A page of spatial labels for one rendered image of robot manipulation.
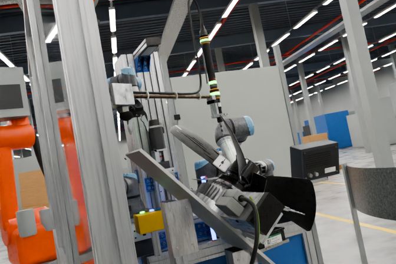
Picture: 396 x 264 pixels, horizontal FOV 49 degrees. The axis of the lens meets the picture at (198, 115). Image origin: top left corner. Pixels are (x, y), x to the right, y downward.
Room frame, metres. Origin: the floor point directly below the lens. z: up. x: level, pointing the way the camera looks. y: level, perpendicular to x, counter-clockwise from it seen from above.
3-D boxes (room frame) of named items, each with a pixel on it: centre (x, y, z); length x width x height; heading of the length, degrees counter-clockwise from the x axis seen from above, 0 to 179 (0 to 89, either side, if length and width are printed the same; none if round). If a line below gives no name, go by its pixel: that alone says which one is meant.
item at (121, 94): (1.42, 0.26, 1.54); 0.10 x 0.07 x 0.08; 146
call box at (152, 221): (2.17, 0.31, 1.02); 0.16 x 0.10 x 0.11; 111
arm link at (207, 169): (2.79, 0.02, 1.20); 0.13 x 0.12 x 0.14; 110
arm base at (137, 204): (2.60, 0.48, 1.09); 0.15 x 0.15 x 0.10
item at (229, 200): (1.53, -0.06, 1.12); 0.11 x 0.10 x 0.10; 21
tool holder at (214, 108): (1.93, -0.09, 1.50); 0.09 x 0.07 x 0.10; 146
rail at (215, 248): (2.31, -0.06, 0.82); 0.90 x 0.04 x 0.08; 111
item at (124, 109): (1.45, 0.24, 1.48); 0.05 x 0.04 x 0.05; 146
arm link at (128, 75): (2.34, 0.33, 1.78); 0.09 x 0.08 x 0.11; 56
